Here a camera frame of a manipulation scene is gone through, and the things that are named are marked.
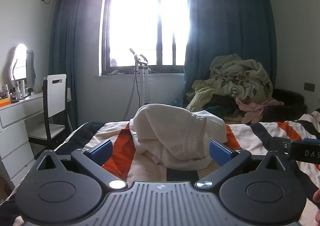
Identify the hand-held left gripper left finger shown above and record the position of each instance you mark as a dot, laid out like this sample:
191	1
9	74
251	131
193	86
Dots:
101	151

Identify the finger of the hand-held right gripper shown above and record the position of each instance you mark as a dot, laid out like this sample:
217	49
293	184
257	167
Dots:
311	141
278	147

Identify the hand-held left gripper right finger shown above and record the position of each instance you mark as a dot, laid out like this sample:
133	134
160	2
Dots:
220	153

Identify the white sweatshirt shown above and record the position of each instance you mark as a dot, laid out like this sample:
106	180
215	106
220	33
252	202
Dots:
172	131

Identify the pile of clothes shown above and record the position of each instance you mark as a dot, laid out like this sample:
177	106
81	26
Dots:
237	75

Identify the person's right hand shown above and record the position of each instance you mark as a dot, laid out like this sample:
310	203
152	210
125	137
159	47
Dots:
317	196

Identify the orange black striped blanket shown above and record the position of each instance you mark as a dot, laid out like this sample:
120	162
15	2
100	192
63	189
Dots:
252	141

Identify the green garment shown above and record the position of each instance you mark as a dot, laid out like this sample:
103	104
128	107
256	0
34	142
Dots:
215	109

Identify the pink garment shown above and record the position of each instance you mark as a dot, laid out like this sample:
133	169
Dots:
252	109

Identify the black sofa chair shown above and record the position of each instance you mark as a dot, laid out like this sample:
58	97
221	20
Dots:
287	101

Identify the black garment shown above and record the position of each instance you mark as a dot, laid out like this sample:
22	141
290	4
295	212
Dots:
223	102

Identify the white and black chair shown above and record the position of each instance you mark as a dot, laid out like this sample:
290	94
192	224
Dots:
56	93

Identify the white garment steamer stand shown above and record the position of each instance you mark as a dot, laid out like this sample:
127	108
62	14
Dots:
143	78

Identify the white dresser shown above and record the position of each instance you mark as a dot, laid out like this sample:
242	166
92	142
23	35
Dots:
15	126

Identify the group of cosmetic bottles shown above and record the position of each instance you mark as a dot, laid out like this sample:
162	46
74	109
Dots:
21	88

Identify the blue curtain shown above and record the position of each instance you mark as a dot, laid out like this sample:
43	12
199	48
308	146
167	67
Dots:
72	53
225	20

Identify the orange box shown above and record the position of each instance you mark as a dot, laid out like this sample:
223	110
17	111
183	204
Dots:
4	102

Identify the wavy white framed mirror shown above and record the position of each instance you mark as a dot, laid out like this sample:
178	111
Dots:
20	63

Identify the dark framed window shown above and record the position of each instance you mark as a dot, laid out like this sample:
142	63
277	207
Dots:
145	23

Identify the dark wall switch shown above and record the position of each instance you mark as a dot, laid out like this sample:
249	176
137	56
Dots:
309	86

